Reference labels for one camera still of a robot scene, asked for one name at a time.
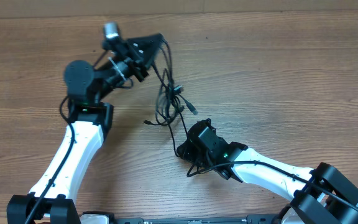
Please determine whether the black USB cable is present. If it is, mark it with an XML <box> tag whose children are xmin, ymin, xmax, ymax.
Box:
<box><xmin>143</xmin><ymin>39</ymin><xmax>199</xmax><ymax>127</ymax></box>

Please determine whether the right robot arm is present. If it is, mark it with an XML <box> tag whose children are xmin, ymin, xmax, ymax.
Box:
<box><xmin>175</xmin><ymin>119</ymin><xmax>358</xmax><ymax>223</ymax></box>

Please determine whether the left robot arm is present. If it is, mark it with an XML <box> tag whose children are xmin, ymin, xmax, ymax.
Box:
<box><xmin>7</xmin><ymin>32</ymin><xmax>164</xmax><ymax>223</ymax></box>

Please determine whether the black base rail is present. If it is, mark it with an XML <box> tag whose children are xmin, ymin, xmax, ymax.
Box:
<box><xmin>112</xmin><ymin>214</ymin><xmax>278</xmax><ymax>224</ymax></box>

